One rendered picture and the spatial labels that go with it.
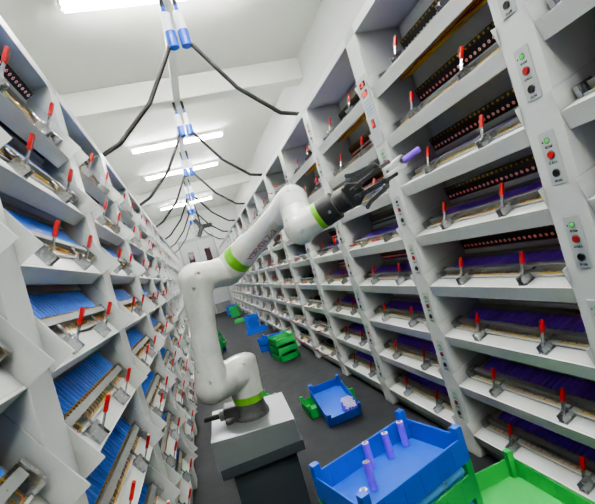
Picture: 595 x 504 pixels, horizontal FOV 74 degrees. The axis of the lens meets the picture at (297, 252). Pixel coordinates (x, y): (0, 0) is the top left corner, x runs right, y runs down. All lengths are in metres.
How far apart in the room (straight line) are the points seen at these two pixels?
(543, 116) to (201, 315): 1.17
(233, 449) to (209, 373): 0.30
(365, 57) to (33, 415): 1.53
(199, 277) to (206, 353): 0.28
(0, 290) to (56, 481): 0.29
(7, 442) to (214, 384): 0.89
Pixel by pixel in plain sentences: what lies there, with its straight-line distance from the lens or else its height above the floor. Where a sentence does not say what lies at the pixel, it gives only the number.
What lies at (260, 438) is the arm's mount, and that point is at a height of 0.34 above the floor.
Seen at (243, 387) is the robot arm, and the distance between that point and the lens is 1.65.
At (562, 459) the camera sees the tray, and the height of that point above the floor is 0.11.
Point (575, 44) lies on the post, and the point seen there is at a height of 1.23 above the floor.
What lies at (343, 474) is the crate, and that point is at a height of 0.41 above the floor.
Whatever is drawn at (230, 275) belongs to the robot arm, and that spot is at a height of 0.95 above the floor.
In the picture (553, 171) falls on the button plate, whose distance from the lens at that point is 1.09.
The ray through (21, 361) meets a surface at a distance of 0.72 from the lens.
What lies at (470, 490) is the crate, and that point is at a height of 0.34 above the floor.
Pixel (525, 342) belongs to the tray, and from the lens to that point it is 1.41.
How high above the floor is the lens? 0.96
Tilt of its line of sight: level
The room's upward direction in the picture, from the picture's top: 16 degrees counter-clockwise
